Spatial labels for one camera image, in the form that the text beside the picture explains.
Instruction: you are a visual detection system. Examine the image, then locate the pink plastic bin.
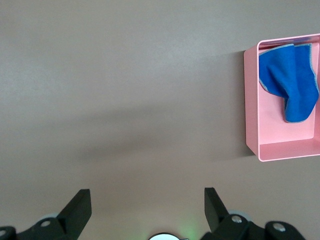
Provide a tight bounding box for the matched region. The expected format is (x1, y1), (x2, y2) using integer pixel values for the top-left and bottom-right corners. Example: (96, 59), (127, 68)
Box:
(243, 33), (320, 163)

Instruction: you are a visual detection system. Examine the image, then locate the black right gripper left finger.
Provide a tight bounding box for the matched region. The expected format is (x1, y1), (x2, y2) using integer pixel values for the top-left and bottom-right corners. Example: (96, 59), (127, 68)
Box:
(14, 189), (92, 240)

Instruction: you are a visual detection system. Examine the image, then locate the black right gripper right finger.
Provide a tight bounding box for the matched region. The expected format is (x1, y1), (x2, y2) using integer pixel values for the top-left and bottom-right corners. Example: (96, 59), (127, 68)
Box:
(199, 187), (303, 240)

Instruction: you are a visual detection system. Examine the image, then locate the blue cloth with grey hem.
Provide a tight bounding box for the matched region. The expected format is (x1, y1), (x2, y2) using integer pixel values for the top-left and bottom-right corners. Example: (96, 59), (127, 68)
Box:
(258, 43), (320, 124)

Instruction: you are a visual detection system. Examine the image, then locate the brown table cover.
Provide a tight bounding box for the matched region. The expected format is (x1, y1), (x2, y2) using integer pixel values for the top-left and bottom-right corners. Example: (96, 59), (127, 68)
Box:
(0, 0), (320, 240)

